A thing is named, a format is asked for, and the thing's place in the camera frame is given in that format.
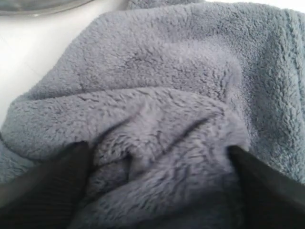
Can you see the grey-blue fleece cloth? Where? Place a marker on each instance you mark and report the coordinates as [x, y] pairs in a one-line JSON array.
[[161, 91]]

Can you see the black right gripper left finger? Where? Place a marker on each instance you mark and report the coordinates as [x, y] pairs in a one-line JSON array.
[[47, 196]]

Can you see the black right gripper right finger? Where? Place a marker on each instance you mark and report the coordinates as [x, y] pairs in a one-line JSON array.
[[272, 200]]

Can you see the round stainless steel plate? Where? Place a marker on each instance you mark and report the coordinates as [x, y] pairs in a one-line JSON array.
[[37, 7]]

